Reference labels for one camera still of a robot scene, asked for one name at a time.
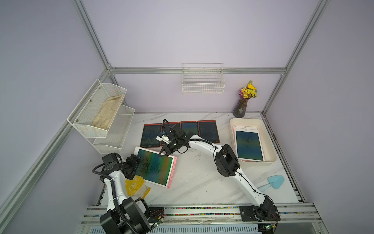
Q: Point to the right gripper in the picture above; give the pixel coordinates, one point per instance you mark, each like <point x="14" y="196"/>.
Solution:
<point x="167" y="148"/>

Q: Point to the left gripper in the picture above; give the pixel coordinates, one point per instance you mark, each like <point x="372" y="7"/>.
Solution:
<point x="134" y="164"/>

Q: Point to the red writing tablet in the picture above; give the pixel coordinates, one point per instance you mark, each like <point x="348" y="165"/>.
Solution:
<point x="166" y="128"/>
<point x="190" y="126"/>
<point x="149" y="135"/>
<point x="208" y="131"/>

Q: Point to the yellow knit glove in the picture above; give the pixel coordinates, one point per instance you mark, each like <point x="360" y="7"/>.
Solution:
<point x="137" y="187"/>

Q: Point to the pink writing tablet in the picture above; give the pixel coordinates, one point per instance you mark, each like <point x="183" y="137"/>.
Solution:
<point x="248" y="143"/>
<point x="155" y="169"/>

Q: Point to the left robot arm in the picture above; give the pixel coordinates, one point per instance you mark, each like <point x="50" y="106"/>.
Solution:
<point x="123" y="215"/>

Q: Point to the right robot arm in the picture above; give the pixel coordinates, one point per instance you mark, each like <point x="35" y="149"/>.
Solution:
<point x="262" y="207"/>

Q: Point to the beige cloth in shelf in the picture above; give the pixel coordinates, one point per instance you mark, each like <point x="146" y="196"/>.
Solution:
<point x="107" y="112"/>

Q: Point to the dark glass vase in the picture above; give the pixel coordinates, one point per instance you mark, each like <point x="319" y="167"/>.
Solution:
<point x="240" y="109"/>

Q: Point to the yellow flower bouquet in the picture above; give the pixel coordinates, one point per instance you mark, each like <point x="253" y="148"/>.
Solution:
<point x="248" y="92"/>

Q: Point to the light blue plastic scoop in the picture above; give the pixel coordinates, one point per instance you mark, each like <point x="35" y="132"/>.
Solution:
<point x="275" y="182"/>

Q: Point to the white mesh wall shelf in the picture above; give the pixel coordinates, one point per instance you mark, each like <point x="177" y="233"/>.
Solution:
<point x="104" y="141"/>

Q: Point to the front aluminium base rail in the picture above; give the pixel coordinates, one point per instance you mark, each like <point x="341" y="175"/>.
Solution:
<point x="294" y="218"/>

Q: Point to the white wire wall basket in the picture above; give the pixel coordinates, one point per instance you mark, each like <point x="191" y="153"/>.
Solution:
<point x="203" y="78"/>

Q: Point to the aluminium frame rails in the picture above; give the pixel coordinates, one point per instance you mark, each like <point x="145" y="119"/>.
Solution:
<point x="33" y="176"/>

